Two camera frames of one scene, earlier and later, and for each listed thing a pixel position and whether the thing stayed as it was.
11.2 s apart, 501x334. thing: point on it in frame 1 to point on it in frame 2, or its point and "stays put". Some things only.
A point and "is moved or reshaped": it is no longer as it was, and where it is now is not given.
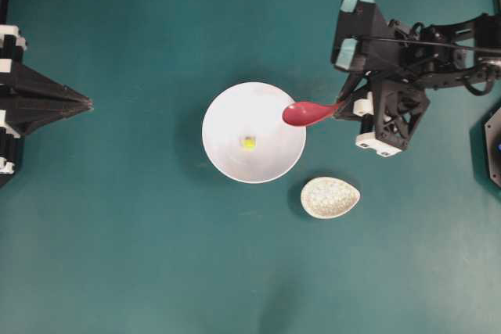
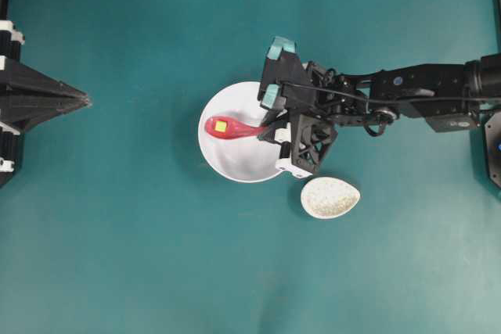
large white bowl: x=245 y=136 stays put
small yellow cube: x=249 y=143 to x=220 y=126
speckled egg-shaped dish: x=326 y=197 stays put
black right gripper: x=398 y=109 to x=310 y=139
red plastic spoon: x=305 y=113 is moved or reshaped
